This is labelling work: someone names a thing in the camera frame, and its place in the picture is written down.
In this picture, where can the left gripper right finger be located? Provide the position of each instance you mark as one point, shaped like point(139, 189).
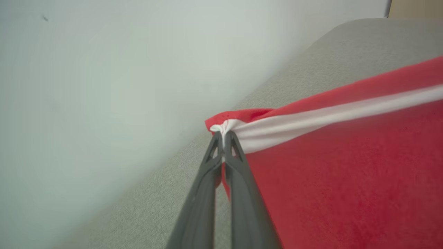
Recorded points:
point(245, 214)

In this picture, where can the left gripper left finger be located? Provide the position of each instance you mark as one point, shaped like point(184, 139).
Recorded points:
point(199, 207)

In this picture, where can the red shorts white stripe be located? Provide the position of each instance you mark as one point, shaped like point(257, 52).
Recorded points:
point(346, 180)

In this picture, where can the grey fabric sofa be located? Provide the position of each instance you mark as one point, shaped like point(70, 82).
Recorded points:
point(155, 207)

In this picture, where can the beige wooden panel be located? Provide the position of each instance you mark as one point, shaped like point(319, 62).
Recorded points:
point(415, 8)

